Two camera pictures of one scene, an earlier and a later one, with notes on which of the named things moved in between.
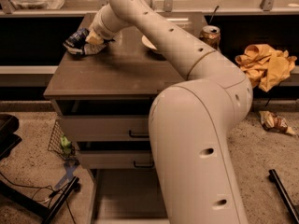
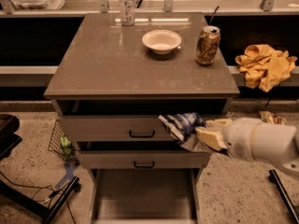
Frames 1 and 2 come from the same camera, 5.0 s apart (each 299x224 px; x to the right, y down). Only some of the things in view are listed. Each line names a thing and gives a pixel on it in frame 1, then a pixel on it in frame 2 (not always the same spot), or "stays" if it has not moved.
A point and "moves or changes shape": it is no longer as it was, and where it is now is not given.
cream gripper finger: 94,38 → 211,137
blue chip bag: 76,42 moves or changes shape
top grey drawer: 106,128 stays
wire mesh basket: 60,144 stays
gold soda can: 210,35 stays
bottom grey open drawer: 126,196 stays
